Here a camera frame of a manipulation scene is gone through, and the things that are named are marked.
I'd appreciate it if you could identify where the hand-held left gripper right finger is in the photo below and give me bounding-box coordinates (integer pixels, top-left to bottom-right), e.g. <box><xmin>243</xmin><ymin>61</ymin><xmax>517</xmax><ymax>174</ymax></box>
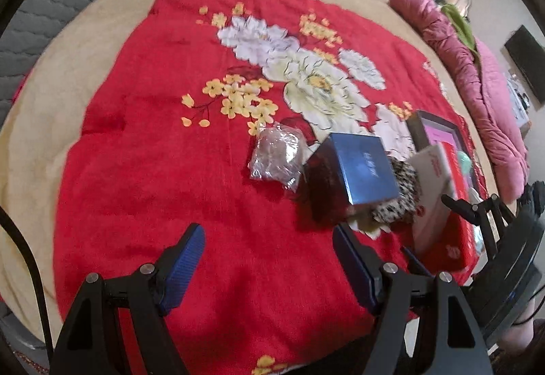
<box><xmin>333</xmin><ymin>224</ymin><xmax>495</xmax><ymax>375</ymax></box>

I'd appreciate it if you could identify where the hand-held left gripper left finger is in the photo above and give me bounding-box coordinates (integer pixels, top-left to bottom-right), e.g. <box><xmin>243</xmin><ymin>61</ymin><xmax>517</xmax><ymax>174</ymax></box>
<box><xmin>51</xmin><ymin>223</ymin><xmax>207</xmax><ymax>375</ymax></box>

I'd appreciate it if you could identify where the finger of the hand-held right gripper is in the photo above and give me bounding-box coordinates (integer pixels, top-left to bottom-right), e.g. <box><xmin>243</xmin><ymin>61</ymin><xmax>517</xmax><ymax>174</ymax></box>
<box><xmin>440</xmin><ymin>193</ymin><xmax>517</xmax><ymax>258</ymax></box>
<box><xmin>400</xmin><ymin>246</ymin><xmax>435</xmax><ymax>278</ymax></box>

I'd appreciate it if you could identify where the red box with white lid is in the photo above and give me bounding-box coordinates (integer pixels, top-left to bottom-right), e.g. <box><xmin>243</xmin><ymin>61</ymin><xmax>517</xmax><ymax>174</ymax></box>
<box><xmin>409</xmin><ymin>142</ymin><xmax>486</xmax><ymax>286</ymax></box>

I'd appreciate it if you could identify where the leopard print scrunchie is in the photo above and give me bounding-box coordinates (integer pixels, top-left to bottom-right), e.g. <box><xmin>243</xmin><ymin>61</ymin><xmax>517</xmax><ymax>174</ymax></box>
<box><xmin>370</xmin><ymin>157</ymin><xmax>422</xmax><ymax>226</ymax></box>

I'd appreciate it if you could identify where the blue box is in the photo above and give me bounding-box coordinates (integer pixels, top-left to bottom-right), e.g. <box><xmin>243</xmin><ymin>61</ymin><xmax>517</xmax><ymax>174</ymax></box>
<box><xmin>303</xmin><ymin>132</ymin><xmax>401</xmax><ymax>226</ymax></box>

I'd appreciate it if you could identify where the red floral blanket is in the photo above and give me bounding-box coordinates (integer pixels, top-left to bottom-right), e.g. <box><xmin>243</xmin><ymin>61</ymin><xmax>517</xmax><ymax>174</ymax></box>
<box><xmin>11</xmin><ymin>0</ymin><xmax>490</xmax><ymax>375</ymax></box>

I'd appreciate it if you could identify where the pink quilt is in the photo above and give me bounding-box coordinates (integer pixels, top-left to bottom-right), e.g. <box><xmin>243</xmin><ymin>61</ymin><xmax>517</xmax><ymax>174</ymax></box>
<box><xmin>389</xmin><ymin>0</ymin><xmax>529</xmax><ymax>199</ymax></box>

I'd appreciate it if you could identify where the clear plastic bag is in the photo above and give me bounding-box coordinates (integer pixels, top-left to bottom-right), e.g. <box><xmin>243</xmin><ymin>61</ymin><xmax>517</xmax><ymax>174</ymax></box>
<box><xmin>248</xmin><ymin>122</ymin><xmax>306</xmax><ymax>190</ymax></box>

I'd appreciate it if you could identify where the green cloth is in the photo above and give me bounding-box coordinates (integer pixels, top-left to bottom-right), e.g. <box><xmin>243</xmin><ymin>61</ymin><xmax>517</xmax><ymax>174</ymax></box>
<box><xmin>440</xmin><ymin>3</ymin><xmax>475</xmax><ymax>56</ymax></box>

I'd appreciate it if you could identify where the grey quilted cover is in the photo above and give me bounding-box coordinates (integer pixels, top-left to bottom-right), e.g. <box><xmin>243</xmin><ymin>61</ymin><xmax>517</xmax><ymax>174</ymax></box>
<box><xmin>0</xmin><ymin>0</ymin><xmax>180</xmax><ymax>111</ymax></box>

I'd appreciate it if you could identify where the thick black cable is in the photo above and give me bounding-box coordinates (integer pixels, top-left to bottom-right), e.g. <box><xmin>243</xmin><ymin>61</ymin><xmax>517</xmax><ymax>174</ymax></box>
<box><xmin>0</xmin><ymin>207</ymin><xmax>54</xmax><ymax>352</ymax></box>

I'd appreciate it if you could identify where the black wall television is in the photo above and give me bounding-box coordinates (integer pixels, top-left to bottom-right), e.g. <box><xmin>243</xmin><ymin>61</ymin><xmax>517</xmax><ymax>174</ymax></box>
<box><xmin>504</xmin><ymin>26</ymin><xmax>545</xmax><ymax>105</ymax></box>

